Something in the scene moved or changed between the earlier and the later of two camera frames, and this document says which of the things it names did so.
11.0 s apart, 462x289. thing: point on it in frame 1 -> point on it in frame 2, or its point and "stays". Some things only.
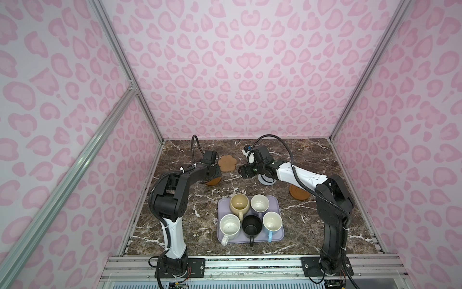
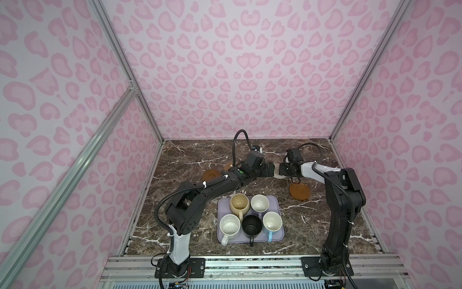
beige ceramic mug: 239,204 stays
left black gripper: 218,173 -> 265,173
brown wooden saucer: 298,192 stays
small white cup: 259,203 stays
